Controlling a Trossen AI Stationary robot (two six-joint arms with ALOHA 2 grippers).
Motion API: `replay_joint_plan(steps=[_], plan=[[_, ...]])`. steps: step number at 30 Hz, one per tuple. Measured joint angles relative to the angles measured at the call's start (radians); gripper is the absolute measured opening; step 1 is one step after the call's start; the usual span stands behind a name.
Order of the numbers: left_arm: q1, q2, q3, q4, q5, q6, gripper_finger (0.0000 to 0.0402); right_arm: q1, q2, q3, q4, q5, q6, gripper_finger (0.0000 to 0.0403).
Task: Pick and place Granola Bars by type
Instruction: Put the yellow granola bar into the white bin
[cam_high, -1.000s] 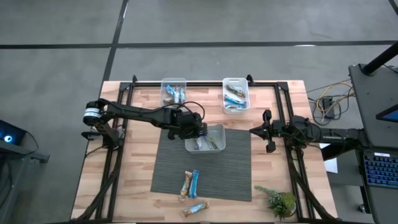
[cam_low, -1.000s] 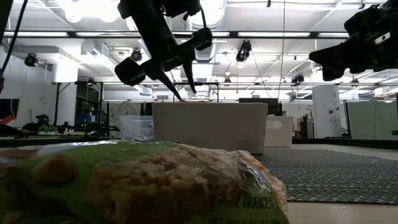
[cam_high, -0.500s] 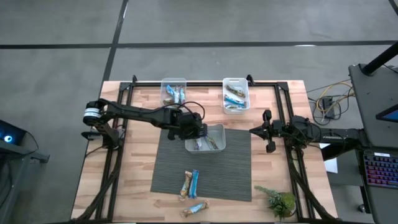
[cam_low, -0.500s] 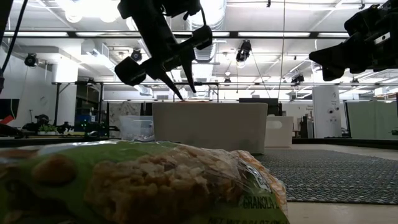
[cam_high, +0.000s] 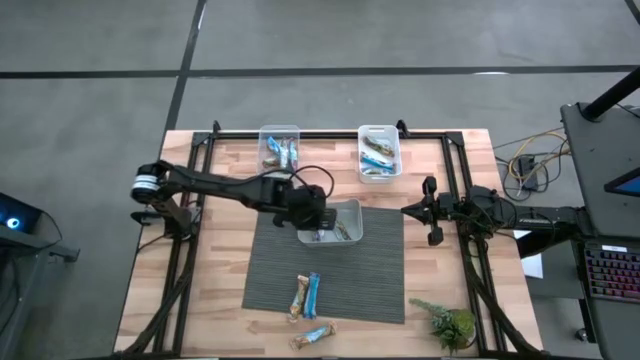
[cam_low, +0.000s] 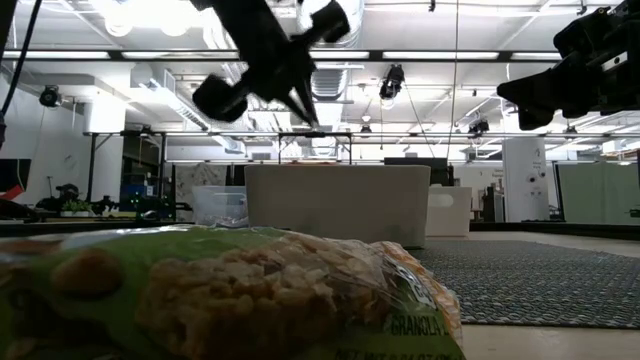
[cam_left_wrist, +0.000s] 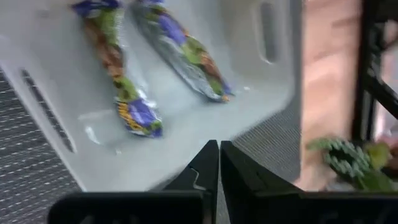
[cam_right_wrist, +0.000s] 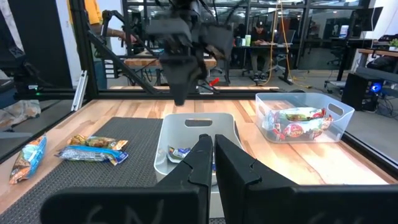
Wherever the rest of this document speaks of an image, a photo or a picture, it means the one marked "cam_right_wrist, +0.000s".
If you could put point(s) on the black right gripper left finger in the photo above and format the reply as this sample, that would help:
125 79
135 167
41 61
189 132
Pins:
196 174

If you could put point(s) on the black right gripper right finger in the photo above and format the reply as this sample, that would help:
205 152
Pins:
236 174

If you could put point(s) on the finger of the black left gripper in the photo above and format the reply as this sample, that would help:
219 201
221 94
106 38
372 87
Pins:
188 74
174 73

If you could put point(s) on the dark blue granola bar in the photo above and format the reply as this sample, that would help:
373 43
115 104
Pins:
214 167

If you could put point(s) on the blue yellow granola bar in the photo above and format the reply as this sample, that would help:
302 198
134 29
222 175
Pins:
178 153

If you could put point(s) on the orange granola bar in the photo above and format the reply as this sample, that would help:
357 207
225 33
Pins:
99 142

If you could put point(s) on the granola bar with oat picture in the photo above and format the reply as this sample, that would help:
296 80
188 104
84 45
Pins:
28 158

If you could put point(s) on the black diagonal brace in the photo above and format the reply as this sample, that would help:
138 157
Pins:
124 65

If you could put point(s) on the white green bottle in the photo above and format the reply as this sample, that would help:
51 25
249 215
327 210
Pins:
247 40

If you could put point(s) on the person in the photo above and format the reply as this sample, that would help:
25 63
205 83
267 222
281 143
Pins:
261 37
93 12

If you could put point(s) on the dark woven placemat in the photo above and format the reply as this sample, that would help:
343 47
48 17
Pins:
124 140

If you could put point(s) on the black office desk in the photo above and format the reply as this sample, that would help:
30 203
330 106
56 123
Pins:
280 46

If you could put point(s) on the silver aluminium extrusion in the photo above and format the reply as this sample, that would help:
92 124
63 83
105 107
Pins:
79 90

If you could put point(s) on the clear plastic bin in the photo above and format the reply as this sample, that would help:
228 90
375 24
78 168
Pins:
339 121

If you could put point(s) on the black panel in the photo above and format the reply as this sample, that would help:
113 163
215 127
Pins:
40 40

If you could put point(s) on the black computer with blue light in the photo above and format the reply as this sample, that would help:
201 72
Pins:
357 90

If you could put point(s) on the black equipment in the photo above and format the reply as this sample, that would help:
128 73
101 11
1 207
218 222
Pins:
18 77

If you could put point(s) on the lit laptop screen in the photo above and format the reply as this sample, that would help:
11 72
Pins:
344 31

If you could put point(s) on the beige plastic bag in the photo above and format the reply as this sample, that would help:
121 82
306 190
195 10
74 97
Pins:
18 112

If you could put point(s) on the grey side stand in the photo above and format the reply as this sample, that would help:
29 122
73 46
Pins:
376 74

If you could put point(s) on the dark monitor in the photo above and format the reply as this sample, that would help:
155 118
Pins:
367 18

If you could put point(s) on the wooden side desk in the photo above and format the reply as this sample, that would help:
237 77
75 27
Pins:
377 52

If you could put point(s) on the small potted plant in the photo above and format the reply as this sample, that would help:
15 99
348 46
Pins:
393 44

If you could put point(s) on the black aluminium table frame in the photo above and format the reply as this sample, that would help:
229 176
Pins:
242 95

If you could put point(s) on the black frame post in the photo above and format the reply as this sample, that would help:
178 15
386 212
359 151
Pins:
79 46

